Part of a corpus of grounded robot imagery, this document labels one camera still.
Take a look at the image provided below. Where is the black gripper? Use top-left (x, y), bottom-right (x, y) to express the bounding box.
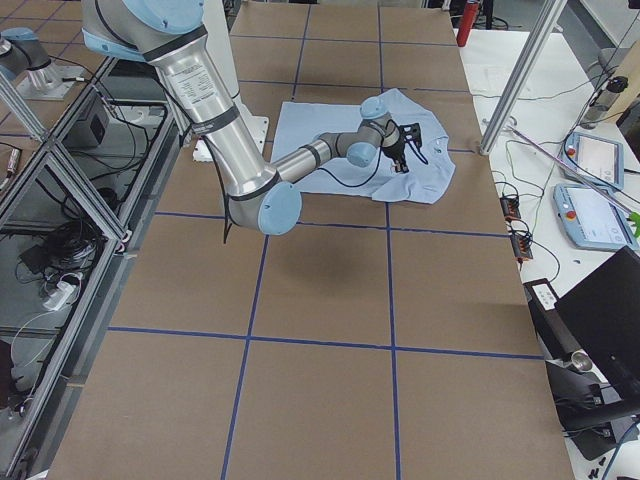
top-left (382, 122), bottom-right (409, 174)

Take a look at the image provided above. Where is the light blue t-shirt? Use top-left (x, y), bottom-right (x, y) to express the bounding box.
top-left (271, 89), bottom-right (455, 204)

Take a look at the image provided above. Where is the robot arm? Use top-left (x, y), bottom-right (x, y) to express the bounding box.
top-left (81, 1), bottom-right (408, 235)

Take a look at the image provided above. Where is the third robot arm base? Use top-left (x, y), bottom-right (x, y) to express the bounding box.
top-left (1, 27), bottom-right (85, 101)

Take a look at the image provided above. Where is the orange terminal block strip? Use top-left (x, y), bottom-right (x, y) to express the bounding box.
top-left (500, 194), bottom-right (533, 265)

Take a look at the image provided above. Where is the red cylinder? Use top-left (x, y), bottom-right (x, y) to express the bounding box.
top-left (456, 0), bottom-right (480, 47)

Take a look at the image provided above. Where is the teach pendant near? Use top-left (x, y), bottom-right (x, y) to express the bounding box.
top-left (553, 184), bottom-right (639, 251)

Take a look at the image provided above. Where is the teach pendant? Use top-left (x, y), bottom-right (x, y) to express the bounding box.
top-left (560, 132), bottom-right (624, 191)
top-left (553, 184), bottom-right (639, 251)

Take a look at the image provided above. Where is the teach pendant far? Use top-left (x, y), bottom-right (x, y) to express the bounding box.
top-left (560, 132), bottom-right (624, 191)

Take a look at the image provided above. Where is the water bottle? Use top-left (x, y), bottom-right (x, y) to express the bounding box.
top-left (581, 76), bottom-right (629, 129)

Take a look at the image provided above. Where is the black monitor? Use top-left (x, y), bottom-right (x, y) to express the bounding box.
top-left (556, 247), bottom-right (639, 399)

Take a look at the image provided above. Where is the black monitor stand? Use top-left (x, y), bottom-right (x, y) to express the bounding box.
top-left (524, 279), bottom-right (639, 460)

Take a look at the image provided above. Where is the white power strip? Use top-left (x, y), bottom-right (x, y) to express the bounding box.
top-left (43, 280), bottom-right (79, 311)

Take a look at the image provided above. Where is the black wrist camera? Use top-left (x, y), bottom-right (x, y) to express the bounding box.
top-left (398, 123), bottom-right (422, 149)

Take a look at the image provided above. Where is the aluminium frame post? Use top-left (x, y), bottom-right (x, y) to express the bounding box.
top-left (479, 0), bottom-right (567, 155)

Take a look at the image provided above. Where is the aluminium frame rail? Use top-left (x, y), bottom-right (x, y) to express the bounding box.
top-left (1, 60), bottom-right (183, 479)

